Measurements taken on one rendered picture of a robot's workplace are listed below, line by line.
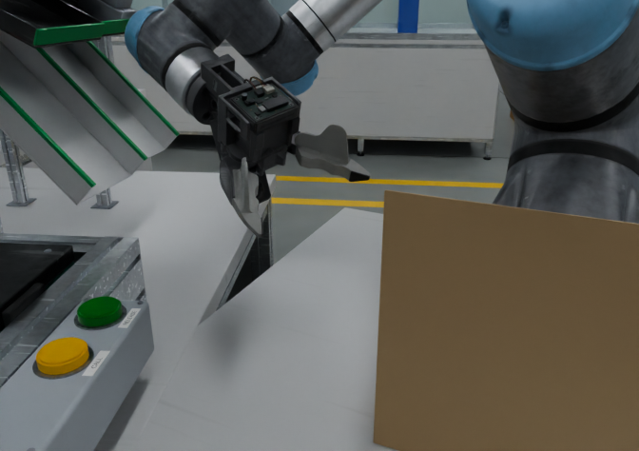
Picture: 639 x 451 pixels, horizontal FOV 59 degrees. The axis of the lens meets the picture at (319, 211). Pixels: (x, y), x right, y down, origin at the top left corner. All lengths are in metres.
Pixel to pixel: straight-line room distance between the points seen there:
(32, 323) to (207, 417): 0.19
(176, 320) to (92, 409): 0.26
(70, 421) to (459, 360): 0.30
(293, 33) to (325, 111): 3.71
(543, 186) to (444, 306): 0.13
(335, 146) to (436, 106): 3.87
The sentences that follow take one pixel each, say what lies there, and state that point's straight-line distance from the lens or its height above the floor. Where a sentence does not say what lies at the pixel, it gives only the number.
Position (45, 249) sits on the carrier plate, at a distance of 0.73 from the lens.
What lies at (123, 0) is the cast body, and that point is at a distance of 0.97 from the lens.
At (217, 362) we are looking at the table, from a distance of 0.67.
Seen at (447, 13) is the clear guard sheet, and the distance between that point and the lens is 4.44.
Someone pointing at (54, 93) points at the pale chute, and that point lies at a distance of 0.94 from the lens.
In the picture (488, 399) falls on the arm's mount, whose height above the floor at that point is 0.94.
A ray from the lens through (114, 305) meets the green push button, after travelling 0.58.
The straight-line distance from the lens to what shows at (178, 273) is 0.87.
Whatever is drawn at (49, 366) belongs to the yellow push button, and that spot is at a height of 0.97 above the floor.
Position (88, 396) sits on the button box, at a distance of 0.51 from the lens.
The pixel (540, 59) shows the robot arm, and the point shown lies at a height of 1.21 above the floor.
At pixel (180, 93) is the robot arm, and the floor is 1.14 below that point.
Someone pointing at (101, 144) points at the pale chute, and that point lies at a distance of 0.92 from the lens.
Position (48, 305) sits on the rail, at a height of 0.96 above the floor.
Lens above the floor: 1.25
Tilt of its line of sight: 22 degrees down
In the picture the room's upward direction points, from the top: straight up
